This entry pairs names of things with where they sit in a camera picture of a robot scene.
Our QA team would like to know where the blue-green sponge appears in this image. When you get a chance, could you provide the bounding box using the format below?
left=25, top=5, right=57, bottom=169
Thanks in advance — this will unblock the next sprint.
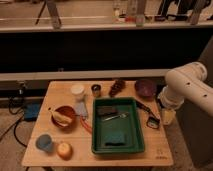
left=104, top=132, right=125, bottom=146

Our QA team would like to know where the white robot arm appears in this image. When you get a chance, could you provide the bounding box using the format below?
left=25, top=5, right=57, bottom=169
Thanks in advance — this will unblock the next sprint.
left=158, top=62, right=213, bottom=125

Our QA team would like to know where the dark brown sponge block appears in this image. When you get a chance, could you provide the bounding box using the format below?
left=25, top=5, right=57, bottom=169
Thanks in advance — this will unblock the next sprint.
left=97, top=106, right=117, bottom=116

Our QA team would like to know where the white plastic cup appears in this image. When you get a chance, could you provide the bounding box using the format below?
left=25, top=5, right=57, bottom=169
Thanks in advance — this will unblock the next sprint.
left=71, top=84, right=85, bottom=101

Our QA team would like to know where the blue plastic cup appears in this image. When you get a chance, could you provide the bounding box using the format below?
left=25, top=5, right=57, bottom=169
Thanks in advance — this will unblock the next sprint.
left=36, top=134, right=53, bottom=153

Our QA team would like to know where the purple bowl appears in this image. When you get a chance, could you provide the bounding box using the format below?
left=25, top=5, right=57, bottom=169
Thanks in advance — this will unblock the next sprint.
left=134, top=79, right=157, bottom=98

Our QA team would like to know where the metal fork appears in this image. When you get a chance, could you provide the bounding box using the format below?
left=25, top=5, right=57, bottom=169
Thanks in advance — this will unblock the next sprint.
left=102, top=113, right=128, bottom=122

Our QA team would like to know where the green plastic tray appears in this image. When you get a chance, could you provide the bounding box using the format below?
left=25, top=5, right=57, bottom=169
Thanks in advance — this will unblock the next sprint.
left=91, top=97, right=145, bottom=155

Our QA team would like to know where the bunch of dark grapes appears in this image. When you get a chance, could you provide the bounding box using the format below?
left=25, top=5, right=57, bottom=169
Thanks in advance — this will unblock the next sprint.
left=109, top=79, right=126, bottom=97

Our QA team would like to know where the small dark metal can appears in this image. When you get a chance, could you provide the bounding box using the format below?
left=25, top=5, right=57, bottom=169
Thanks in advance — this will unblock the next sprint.
left=91, top=84, right=101, bottom=97

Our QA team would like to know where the wooden folding table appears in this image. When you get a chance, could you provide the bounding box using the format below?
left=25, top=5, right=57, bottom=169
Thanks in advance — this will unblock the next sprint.
left=22, top=81, right=173, bottom=167

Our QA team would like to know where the grey spatula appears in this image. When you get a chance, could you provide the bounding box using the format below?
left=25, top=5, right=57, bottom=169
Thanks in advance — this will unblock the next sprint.
left=74, top=99, right=88, bottom=118

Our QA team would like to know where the red-brown bowl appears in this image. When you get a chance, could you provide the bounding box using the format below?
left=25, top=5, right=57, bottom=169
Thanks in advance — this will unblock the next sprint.
left=50, top=106, right=76, bottom=129

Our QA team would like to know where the yellow banana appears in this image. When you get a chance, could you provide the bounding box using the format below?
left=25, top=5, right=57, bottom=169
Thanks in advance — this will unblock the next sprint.
left=52, top=111, right=72, bottom=126

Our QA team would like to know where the yellow apple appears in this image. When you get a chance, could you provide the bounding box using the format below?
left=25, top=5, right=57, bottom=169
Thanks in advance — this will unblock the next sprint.
left=57, top=142, right=72, bottom=160

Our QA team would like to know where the blue box on floor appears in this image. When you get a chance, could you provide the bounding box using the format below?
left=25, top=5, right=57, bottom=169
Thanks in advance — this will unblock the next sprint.
left=24, top=103, right=41, bottom=121

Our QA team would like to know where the black-handled peeler tool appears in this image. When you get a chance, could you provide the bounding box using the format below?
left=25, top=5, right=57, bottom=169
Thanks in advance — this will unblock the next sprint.
left=136, top=101, right=160, bottom=129

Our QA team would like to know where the red-handled utensil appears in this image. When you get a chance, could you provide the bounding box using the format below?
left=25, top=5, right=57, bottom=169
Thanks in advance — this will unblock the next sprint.
left=80, top=116, right=92, bottom=134

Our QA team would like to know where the black cable on floor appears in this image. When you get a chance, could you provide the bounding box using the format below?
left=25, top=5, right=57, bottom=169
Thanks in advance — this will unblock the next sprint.
left=0, top=87, right=28, bottom=148

